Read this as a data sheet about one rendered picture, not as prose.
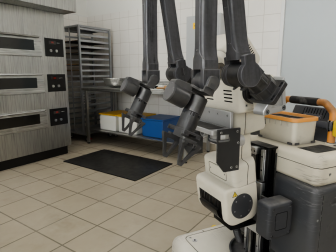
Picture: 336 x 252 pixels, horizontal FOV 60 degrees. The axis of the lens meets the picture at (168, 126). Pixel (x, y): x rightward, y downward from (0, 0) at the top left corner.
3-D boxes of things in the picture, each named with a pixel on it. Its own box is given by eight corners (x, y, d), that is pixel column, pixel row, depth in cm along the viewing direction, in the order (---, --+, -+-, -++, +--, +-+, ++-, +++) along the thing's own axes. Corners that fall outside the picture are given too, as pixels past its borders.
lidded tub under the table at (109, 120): (99, 129, 459) (98, 112, 454) (120, 125, 495) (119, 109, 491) (115, 132, 437) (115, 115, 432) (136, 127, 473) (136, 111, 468)
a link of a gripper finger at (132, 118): (124, 133, 116) (133, 112, 116) (119, 130, 122) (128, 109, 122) (138, 139, 119) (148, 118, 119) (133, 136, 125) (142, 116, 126)
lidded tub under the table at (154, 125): (140, 136, 410) (140, 117, 405) (159, 130, 448) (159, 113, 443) (163, 139, 389) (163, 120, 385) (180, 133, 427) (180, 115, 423)
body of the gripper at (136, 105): (131, 114, 118) (138, 97, 118) (124, 111, 127) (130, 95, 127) (144, 120, 121) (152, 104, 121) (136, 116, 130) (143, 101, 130)
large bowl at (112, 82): (97, 87, 448) (97, 78, 445) (115, 86, 479) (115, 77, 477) (116, 88, 426) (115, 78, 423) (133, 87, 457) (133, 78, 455)
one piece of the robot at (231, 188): (234, 190, 151) (225, 71, 136) (293, 224, 117) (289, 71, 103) (190, 206, 141) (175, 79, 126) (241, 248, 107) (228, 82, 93)
